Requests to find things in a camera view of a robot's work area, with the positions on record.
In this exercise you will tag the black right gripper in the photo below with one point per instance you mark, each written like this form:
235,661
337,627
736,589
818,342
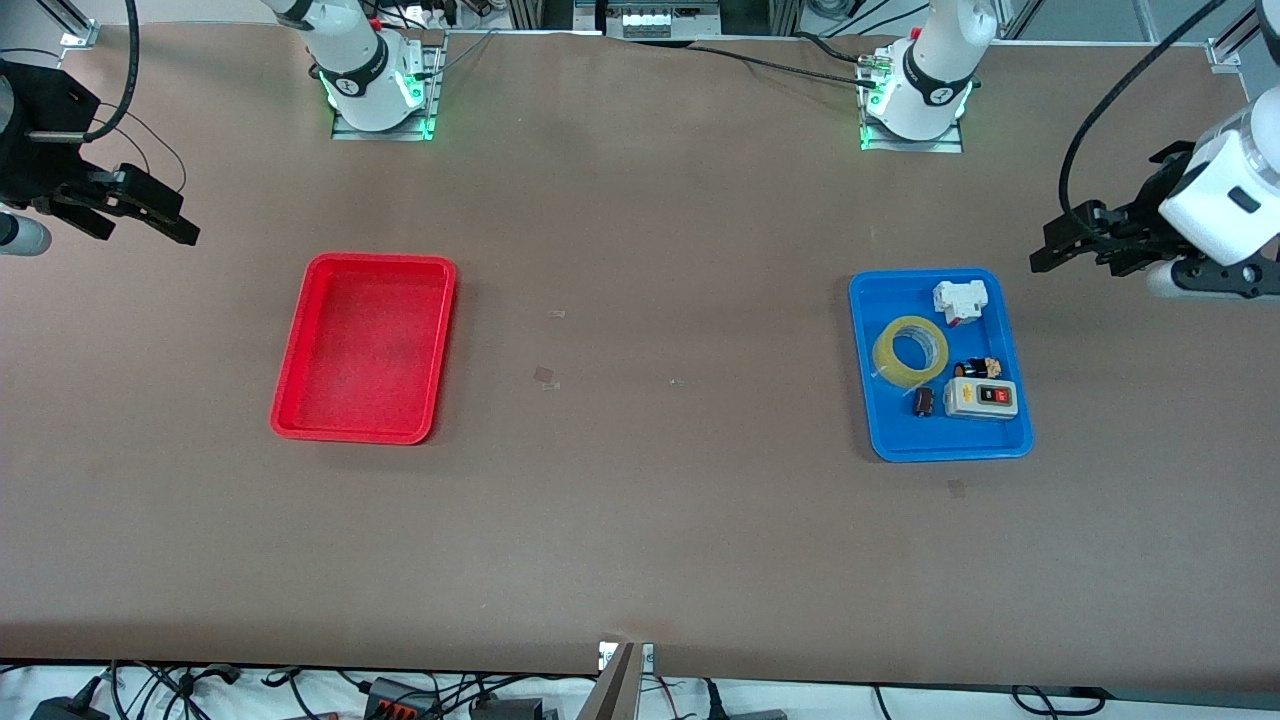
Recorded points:
40,150

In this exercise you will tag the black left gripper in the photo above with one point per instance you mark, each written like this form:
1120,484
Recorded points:
1152,196

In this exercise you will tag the yellow packing tape roll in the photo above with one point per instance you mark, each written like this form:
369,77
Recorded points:
885,360

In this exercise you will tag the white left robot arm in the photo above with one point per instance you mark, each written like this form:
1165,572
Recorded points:
935,80

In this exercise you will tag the brown square tape patch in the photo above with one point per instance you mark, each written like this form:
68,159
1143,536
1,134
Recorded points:
545,375

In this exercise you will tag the white circuit breaker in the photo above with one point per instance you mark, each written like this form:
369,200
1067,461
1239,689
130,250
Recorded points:
960,298

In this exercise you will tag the blue plastic tray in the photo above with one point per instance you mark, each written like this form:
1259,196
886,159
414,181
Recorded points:
880,300

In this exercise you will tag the dark cylindrical capacitor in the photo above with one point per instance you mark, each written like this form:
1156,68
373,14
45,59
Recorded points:
923,403

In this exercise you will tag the red plastic tray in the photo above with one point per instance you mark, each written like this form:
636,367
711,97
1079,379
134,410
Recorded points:
365,350

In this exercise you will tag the white power strip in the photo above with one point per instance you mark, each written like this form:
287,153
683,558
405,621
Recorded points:
668,20

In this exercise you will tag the black power adapter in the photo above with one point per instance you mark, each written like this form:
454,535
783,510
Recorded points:
65,710

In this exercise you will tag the black box orange connectors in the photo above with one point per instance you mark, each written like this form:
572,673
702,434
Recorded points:
400,700

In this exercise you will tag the black rectangular box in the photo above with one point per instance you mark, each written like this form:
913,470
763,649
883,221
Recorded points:
505,712

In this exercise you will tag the aluminium profile beam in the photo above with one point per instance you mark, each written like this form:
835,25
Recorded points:
612,695

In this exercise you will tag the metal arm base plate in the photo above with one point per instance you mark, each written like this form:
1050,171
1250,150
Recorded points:
950,145
350,133

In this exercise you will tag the silver corner bracket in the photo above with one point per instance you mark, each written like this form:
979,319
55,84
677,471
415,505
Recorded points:
1225,55
80,38

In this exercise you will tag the grey on off switch box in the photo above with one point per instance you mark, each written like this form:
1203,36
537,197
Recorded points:
962,398

